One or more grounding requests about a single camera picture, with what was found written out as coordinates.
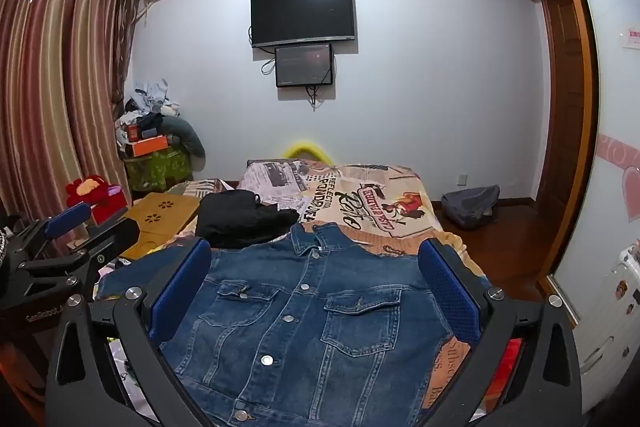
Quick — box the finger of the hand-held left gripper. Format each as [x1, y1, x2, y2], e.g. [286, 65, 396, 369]
[17, 218, 142, 293]
[10, 201, 94, 258]

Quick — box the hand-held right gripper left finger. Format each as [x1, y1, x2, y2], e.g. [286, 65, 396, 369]
[44, 238, 213, 427]

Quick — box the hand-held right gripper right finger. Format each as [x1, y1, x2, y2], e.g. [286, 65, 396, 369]
[417, 238, 584, 427]

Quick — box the blue denim jacket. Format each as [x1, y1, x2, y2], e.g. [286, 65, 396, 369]
[97, 222, 493, 427]

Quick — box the wooden lap desk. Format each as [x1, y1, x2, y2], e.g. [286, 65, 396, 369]
[119, 192, 202, 262]

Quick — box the green patterned cloth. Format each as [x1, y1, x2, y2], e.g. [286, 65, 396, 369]
[123, 147, 195, 195]

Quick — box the grey backpack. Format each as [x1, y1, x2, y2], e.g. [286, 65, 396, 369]
[440, 184, 501, 232]

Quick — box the black clothing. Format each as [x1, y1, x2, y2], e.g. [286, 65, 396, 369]
[195, 189, 301, 251]

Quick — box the orange box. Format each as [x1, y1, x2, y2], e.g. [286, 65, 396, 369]
[131, 136, 170, 156]

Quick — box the printed blanket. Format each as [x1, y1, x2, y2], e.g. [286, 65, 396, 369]
[97, 159, 493, 413]

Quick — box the striped red curtain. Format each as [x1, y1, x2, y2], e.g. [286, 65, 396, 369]
[0, 0, 146, 238]

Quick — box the pile of clutter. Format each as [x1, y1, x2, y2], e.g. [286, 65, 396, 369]
[114, 78, 181, 158]

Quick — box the yellow curved object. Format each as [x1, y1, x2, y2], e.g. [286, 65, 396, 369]
[283, 138, 335, 166]

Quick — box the white wardrobe sliding door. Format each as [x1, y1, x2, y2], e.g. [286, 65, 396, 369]
[547, 0, 640, 413]

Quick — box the wooden door frame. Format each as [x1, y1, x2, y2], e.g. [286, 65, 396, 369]
[536, 0, 601, 305]

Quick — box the small black wall monitor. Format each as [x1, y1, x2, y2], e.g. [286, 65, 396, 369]
[274, 43, 334, 88]

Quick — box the wall-mounted black television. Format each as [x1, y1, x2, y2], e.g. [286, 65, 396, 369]
[250, 0, 357, 49]

